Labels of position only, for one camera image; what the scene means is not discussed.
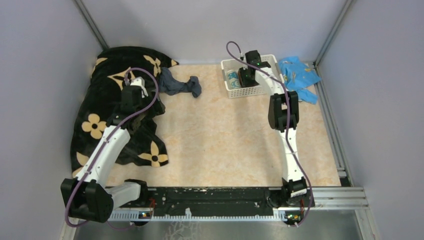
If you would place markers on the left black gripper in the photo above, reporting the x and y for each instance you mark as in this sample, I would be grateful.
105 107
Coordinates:
145 99

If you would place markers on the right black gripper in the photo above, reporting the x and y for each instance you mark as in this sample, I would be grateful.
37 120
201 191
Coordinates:
245 84

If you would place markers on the teal rabbit pattern towel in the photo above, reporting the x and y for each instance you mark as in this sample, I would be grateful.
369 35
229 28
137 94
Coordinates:
233 80

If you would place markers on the white plastic basket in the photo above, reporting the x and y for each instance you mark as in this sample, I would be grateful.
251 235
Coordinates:
268 82

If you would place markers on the grey blue towel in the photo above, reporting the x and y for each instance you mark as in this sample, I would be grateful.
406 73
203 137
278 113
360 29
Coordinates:
169 85

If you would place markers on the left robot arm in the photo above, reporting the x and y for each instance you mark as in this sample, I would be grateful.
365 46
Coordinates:
86 196

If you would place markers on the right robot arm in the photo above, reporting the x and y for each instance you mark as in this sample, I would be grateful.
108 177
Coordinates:
283 117

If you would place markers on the black blanket with tan flowers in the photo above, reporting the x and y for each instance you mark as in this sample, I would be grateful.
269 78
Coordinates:
102 98

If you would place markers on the light blue cloth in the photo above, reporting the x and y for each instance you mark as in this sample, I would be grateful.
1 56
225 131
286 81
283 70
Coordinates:
298 77

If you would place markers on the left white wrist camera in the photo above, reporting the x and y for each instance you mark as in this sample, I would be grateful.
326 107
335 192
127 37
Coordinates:
140 82

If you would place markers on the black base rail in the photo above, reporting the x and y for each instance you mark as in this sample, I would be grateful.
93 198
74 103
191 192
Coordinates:
219 201

